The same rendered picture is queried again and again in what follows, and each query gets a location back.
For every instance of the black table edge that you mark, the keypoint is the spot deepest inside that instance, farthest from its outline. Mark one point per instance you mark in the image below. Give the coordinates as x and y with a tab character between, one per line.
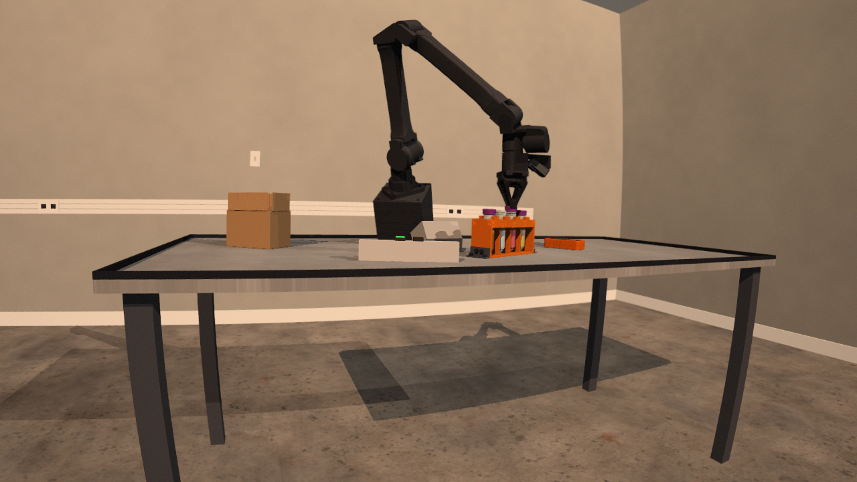
108	273

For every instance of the brown cardboard box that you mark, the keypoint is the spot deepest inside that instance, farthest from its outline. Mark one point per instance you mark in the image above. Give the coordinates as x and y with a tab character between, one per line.
258	220

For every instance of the beige key housing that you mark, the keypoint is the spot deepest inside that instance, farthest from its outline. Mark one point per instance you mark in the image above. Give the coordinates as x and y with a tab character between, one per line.
439	231

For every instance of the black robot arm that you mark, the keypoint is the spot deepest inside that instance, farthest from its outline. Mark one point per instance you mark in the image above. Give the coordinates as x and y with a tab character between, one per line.
405	149

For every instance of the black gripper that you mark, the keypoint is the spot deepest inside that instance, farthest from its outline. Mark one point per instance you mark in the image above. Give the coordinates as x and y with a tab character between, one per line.
516	179

